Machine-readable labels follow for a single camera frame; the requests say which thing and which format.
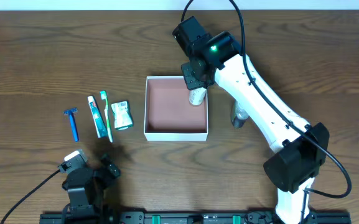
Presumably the white floral shampoo tube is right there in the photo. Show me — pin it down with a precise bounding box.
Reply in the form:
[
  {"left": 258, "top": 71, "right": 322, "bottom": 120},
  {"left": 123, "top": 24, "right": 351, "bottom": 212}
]
[{"left": 189, "top": 88, "right": 207, "bottom": 106}]

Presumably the clear pump bottle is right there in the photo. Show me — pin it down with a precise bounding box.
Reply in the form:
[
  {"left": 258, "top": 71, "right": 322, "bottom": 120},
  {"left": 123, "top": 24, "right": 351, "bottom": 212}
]
[{"left": 231, "top": 101, "right": 249, "bottom": 129}]

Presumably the blue disposable razor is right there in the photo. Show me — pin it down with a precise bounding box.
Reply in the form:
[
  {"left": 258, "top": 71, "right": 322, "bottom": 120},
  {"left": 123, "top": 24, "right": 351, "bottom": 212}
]
[{"left": 63, "top": 108, "right": 79, "bottom": 142}]

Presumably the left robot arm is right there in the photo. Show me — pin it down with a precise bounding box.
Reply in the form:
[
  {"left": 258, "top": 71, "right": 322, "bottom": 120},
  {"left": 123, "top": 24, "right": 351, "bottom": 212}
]
[{"left": 59, "top": 151, "right": 121, "bottom": 223}]

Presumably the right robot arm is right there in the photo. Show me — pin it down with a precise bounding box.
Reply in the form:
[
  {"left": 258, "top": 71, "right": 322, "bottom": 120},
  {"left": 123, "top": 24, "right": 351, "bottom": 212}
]
[{"left": 173, "top": 29, "right": 329, "bottom": 223}]

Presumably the teal toothpaste tube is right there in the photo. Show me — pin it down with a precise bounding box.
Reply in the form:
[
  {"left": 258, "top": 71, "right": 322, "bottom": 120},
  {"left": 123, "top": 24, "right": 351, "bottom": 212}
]
[{"left": 87, "top": 95, "right": 108, "bottom": 138}]

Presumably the white cardboard box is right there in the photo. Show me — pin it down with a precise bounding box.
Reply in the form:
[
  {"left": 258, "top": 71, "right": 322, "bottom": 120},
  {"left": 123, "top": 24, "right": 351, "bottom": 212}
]
[{"left": 144, "top": 76, "right": 208, "bottom": 141}]

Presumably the green white soap packet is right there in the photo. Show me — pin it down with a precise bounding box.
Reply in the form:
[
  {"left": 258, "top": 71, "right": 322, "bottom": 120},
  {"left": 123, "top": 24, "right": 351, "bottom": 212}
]
[{"left": 111, "top": 101, "right": 134, "bottom": 131}]

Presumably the green white toothbrush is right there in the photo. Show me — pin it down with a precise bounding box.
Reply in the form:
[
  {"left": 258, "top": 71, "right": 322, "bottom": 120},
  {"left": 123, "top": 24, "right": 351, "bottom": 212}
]
[{"left": 100, "top": 90, "right": 113, "bottom": 143}]

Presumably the black mounting rail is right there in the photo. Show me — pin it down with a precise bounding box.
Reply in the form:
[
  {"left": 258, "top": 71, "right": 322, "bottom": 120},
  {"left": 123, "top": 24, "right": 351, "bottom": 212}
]
[{"left": 39, "top": 210, "right": 352, "bottom": 224}]

